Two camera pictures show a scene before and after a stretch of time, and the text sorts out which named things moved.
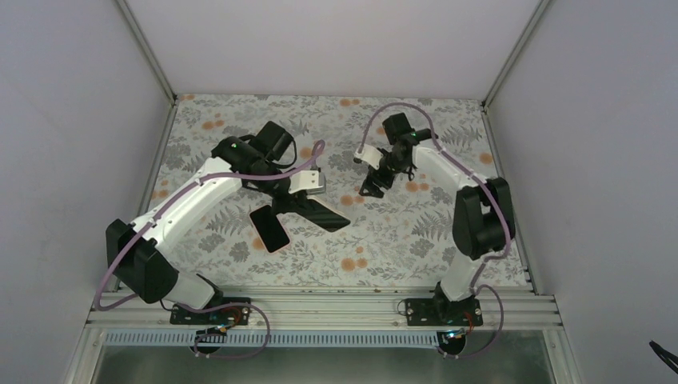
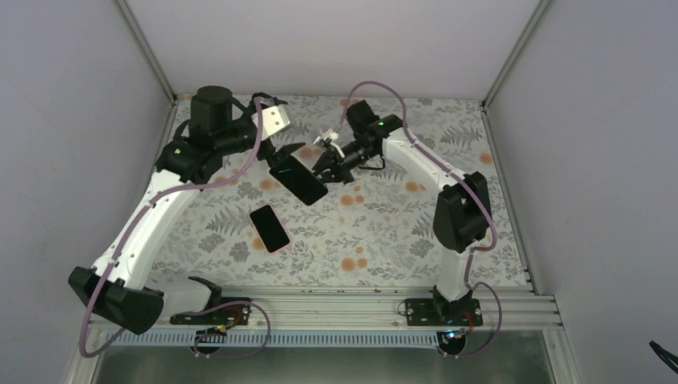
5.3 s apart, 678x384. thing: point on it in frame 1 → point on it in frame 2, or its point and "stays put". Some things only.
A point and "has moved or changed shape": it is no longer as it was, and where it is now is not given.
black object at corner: (670, 358) stays put
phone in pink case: (269, 229) stays put
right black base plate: (440, 311) stays put
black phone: (322, 215) has moved or changed shape
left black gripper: (292, 203) → (266, 151)
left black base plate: (228, 315) stays put
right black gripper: (375, 189) → (333, 174)
